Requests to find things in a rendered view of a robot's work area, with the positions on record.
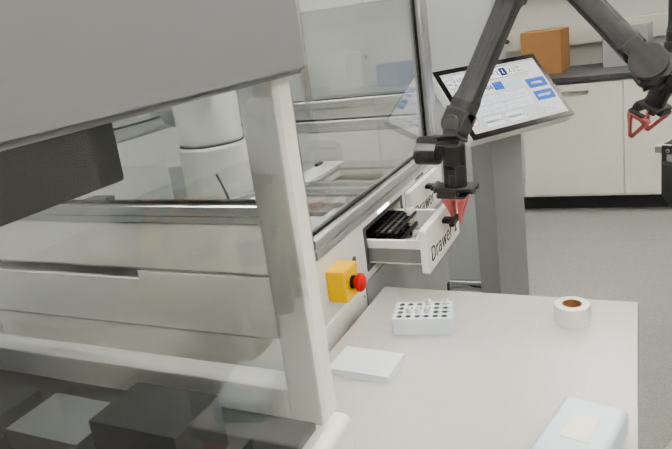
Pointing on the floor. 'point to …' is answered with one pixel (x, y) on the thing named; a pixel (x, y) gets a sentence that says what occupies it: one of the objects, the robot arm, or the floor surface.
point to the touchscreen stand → (501, 216)
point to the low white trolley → (488, 371)
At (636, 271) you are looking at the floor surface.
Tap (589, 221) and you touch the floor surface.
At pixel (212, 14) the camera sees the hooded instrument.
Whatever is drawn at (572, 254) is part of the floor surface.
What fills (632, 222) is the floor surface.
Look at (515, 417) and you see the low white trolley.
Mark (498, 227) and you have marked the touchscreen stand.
